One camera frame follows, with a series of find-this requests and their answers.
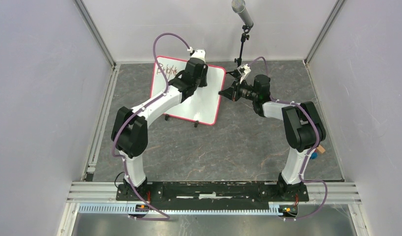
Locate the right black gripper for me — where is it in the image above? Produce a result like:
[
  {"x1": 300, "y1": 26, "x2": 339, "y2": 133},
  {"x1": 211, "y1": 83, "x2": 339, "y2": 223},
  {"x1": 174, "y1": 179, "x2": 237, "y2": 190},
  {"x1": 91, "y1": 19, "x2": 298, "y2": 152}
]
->
[{"x1": 219, "y1": 77, "x2": 258, "y2": 102}]

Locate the pink framed whiteboard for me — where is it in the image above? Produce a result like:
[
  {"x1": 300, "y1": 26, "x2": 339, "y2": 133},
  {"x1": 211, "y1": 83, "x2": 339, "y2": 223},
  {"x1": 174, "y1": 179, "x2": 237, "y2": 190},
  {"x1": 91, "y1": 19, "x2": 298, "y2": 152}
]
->
[{"x1": 157, "y1": 56, "x2": 226, "y2": 125}]

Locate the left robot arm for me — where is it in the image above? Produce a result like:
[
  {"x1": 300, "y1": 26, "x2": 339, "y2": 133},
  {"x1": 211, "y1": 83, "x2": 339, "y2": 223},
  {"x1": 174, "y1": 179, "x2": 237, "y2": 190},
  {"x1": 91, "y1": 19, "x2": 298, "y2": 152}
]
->
[{"x1": 112, "y1": 58, "x2": 208, "y2": 167}]

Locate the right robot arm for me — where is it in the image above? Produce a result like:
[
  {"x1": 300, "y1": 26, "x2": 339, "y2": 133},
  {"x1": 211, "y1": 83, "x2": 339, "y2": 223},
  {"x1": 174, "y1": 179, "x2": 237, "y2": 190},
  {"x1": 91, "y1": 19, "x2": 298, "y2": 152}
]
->
[{"x1": 218, "y1": 74, "x2": 326, "y2": 201}]

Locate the black whiteboard easel stand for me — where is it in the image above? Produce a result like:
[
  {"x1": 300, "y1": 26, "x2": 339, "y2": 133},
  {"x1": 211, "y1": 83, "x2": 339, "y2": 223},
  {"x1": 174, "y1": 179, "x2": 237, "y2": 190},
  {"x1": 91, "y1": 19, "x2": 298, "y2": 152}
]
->
[{"x1": 164, "y1": 114, "x2": 200, "y2": 128}]

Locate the black microphone tripod stand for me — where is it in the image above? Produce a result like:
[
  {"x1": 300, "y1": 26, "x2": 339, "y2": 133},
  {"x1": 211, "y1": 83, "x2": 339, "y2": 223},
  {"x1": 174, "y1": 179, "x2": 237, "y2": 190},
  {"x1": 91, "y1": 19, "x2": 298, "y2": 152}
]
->
[{"x1": 234, "y1": 25, "x2": 252, "y2": 68}]

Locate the grey microphone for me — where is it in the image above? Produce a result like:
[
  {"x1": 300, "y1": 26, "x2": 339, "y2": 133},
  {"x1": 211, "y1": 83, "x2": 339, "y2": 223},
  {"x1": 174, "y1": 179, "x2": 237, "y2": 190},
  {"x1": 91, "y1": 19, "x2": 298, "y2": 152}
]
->
[{"x1": 231, "y1": 0, "x2": 254, "y2": 28}]

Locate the wooden block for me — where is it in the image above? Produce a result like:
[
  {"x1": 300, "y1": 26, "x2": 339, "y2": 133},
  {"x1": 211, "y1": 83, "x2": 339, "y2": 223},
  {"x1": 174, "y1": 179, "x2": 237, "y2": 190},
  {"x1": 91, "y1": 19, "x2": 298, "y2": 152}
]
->
[{"x1": 316, "y1": 145, "x2": 326, "y2": 154}]

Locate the blue toy brick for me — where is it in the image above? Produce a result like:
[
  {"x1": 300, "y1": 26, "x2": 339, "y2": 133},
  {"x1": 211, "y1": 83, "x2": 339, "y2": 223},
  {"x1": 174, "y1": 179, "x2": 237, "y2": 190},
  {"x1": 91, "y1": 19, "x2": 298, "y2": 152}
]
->
[{"x1": 310, "y1": 152, "x2": 318, "y2": 159}]

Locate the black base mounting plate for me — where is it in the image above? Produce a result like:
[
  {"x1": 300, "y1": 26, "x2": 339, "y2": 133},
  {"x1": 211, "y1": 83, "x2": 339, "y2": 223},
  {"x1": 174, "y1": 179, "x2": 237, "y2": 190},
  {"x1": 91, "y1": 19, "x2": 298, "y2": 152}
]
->
[{"x1": 116, "y1": 181, "x2": 310, "y2": 211}]

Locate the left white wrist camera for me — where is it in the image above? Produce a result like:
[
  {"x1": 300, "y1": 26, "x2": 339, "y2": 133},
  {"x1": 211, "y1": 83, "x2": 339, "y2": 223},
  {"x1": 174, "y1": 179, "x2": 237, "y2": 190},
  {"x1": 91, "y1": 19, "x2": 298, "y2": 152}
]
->
[{"x1": 187, "y1": 47, "x2": 206, "y2": 62}]

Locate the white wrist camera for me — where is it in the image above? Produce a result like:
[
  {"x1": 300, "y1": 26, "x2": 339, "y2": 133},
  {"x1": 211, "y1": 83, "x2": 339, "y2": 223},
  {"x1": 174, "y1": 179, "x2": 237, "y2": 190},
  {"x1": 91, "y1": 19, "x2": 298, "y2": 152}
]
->
[
  {"x1": 236, "y1": 64, "x2": 251, "y2": 83},
  {"x1": 187, "y1": 47, "x2": 206, "y2": 62}
]

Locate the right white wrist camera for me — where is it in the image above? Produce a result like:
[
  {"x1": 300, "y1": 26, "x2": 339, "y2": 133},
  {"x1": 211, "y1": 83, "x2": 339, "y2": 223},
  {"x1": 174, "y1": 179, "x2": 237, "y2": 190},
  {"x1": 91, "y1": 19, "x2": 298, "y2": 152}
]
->
[{"x1": 236, "y1": 64, "x2": 251, "y2": 83}]

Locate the slotted cable duct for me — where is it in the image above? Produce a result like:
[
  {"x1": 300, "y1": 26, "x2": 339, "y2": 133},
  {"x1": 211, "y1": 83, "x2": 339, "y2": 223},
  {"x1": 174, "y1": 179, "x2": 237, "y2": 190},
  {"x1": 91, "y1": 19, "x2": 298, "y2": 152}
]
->
[{"x1": 78, "y1": 203, "x2": 297, "y2": 216}]

